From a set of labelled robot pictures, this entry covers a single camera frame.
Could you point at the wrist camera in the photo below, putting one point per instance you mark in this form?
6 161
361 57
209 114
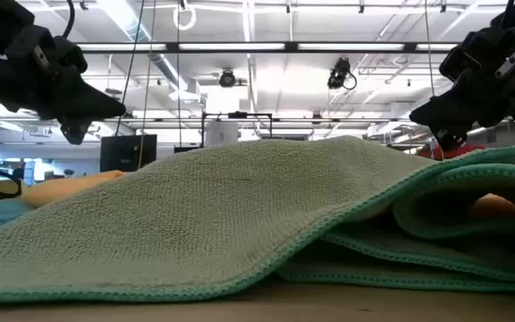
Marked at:
47 49
467 58

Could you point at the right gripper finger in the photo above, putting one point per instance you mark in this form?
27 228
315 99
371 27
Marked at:
452 139
449 112

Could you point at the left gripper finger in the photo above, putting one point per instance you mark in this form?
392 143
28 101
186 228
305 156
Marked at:
87 105
75 132

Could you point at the round black overhead camera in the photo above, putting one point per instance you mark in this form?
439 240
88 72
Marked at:
227 79

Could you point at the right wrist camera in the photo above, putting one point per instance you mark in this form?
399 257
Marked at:
467 58

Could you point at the green microfiber towel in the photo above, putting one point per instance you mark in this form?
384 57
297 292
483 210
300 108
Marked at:
172 214

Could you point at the black computer monitor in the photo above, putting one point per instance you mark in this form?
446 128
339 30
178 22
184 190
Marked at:
123 152

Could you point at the white box machine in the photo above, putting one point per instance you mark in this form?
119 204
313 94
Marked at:
222 134

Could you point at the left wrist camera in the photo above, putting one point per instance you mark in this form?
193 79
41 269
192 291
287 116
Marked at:
47 49

